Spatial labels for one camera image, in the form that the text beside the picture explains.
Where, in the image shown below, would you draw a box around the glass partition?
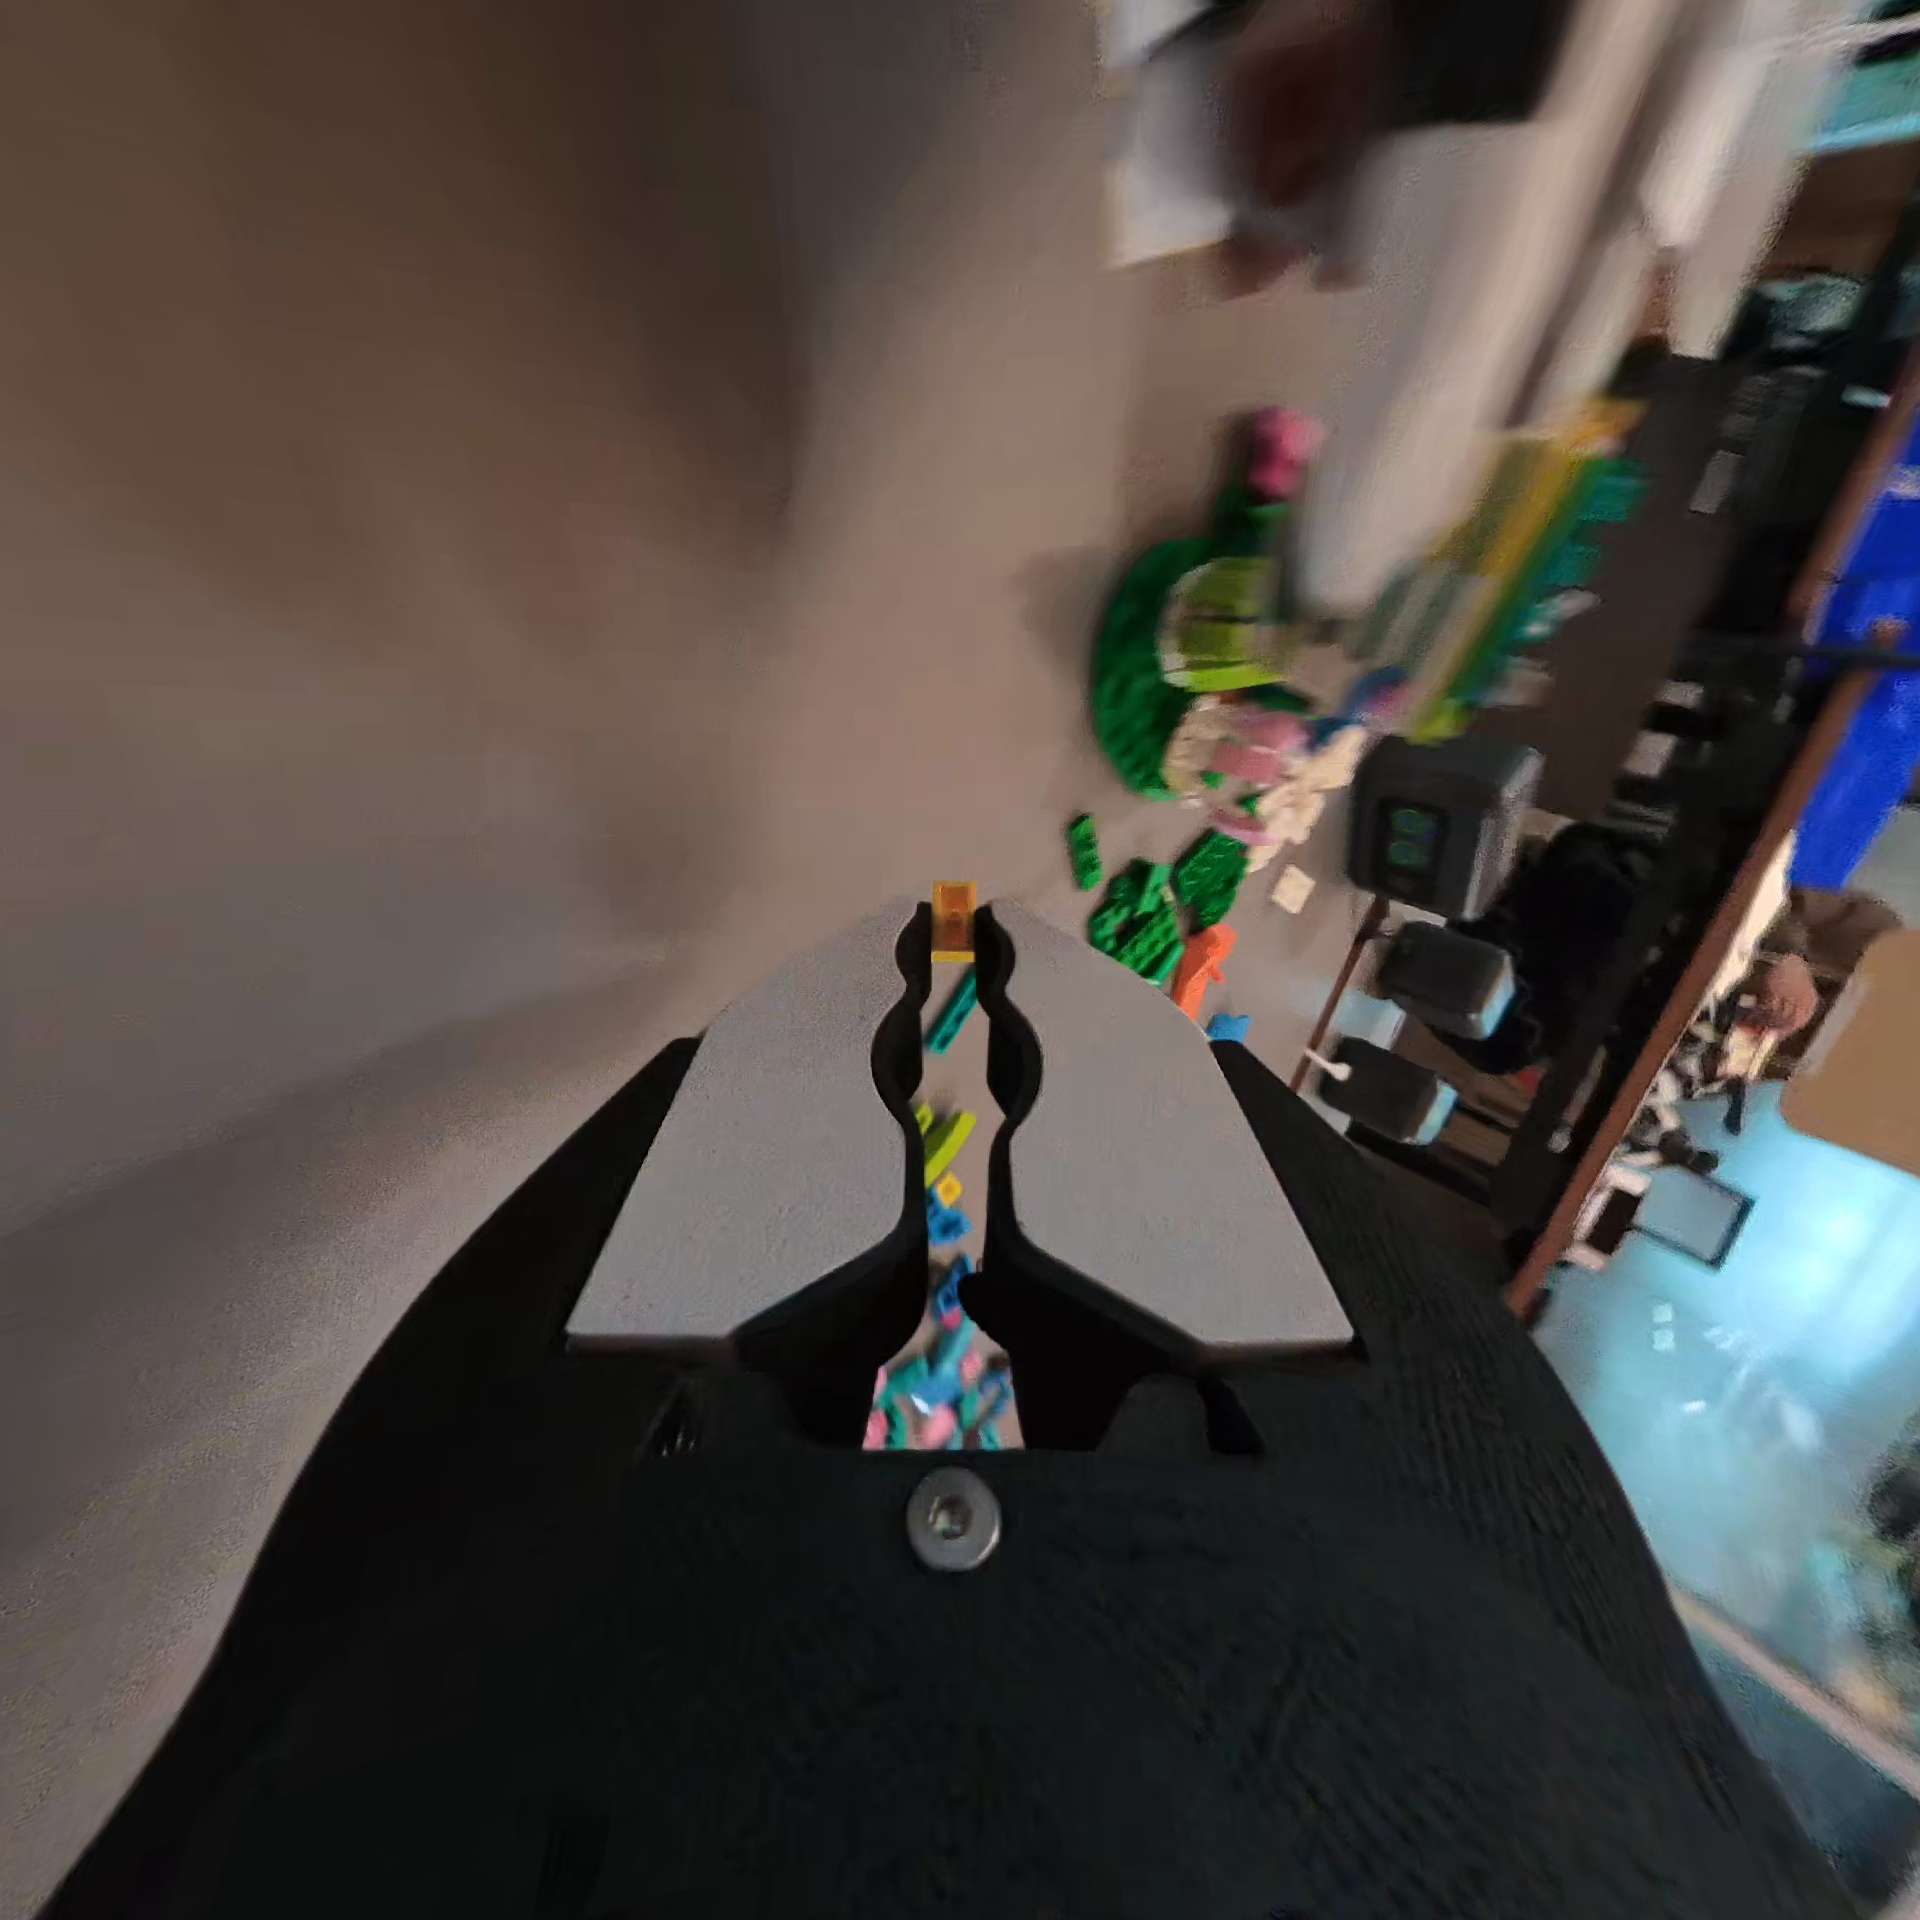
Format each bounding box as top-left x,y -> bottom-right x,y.
1530,1078 -> 1920,1696

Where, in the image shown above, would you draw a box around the scattered loose toy bricks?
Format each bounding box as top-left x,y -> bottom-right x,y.
861,809 -> 1254,1454

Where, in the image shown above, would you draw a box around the striped toy brick tower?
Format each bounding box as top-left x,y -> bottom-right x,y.
1352,397 -> 1648,741

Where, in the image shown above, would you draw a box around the stack of blue bins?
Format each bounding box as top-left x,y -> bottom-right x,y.
1792,449 -> 1920,887

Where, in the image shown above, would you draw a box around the person's left hand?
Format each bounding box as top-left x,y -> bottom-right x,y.
1222,36 -> 1404,289

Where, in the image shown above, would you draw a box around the wooden panel on white stand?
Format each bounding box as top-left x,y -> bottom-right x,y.
1784,929 -> 1920,1180

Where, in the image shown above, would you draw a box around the black equipment case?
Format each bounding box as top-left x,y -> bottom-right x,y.
1558,345 -> 1846,751

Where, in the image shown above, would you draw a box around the pile of white plates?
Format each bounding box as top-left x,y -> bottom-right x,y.
1170,704 -> 1337,917

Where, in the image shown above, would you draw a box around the black power station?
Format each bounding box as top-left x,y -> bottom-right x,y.
1320,1035 -> 1461,1145

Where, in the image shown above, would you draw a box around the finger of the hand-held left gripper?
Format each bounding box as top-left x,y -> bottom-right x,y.
1296,127 -> 1660,620

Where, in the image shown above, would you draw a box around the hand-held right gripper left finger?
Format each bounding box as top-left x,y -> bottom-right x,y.
568,900 -> 928,1352

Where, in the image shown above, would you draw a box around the green brick tree model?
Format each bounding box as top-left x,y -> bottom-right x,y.
1088,405 -> 1368,840

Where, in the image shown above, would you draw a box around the black tablet frame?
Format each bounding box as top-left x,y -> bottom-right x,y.
1627,1161 -> 1754,1269

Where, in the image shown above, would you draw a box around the black device box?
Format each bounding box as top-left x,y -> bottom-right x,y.
1345,735 -> 1547,921
1372,921 -> 1518,1040

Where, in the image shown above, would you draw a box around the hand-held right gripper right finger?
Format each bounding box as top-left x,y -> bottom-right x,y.
971,900 -> 1361,1359

